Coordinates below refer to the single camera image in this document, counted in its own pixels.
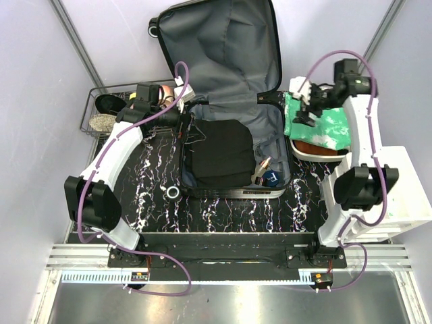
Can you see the pink mug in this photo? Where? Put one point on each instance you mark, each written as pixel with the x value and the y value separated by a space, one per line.
pixel 166 95

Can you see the black wire dish rack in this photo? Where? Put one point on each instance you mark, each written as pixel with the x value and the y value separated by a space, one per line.
pixel 91 108

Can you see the black bowl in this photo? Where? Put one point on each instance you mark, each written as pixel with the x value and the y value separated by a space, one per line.
pixel 109 104

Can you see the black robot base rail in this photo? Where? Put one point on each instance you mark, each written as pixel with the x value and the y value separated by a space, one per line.
pixel 284 250

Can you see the white plastic basin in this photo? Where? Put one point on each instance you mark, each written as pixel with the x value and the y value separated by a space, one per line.
pixel 318 158

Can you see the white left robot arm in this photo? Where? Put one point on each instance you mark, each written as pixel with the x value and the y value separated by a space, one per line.
pixel 90 199

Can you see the gold perfume spray bottle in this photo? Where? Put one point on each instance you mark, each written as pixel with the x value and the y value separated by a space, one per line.
pixel 262 166

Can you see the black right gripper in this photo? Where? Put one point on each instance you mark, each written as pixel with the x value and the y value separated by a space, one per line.
pixel 303 117

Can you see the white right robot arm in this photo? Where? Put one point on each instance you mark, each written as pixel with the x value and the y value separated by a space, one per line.
pixel 356 192

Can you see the white compartment organizer box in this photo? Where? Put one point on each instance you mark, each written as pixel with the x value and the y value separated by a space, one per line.
pixel 407 204

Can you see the space astronaut kids suitcase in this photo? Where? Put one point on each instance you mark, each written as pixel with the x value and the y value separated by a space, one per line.
pixel 231 49

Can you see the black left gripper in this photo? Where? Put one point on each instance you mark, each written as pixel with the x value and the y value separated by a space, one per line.
pixel 194 133

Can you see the speckled grey plate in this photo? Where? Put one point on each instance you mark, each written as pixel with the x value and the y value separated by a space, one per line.
pixel 102 122

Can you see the green tie-dye cloth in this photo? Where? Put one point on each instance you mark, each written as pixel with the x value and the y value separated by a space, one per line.
pixel 331 130

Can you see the brown towel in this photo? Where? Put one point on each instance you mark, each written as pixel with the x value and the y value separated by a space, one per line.
pixel 311 149

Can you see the small dark cosmetic bottle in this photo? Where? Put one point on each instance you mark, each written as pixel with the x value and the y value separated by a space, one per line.
pixel 259 181

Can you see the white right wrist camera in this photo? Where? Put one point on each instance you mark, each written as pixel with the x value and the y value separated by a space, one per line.
pixel 300 89

